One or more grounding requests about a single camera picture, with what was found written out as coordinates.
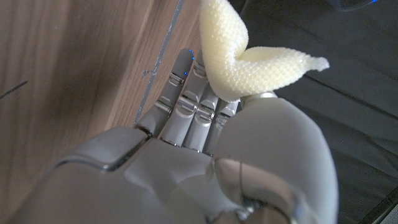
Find pale yellow sponge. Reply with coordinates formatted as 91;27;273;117
198;0;330;103

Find black curtain backdrop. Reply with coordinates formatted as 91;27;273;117
229;0;398;224

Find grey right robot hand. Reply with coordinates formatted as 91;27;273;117
6;48;340;224

